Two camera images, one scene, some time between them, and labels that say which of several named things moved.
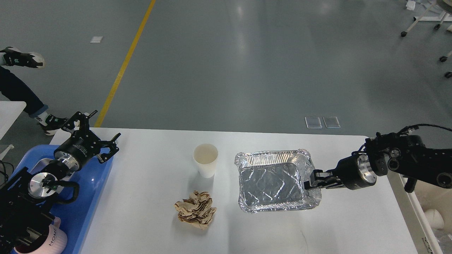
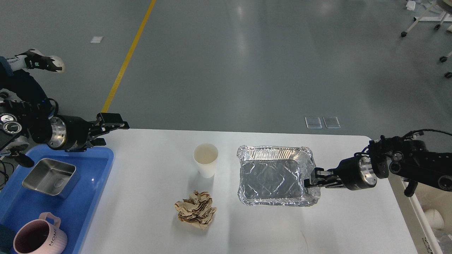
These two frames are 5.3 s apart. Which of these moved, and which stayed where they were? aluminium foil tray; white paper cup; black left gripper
Moved: black left gripper
Stayed: aluminium foil tray; white paper cup
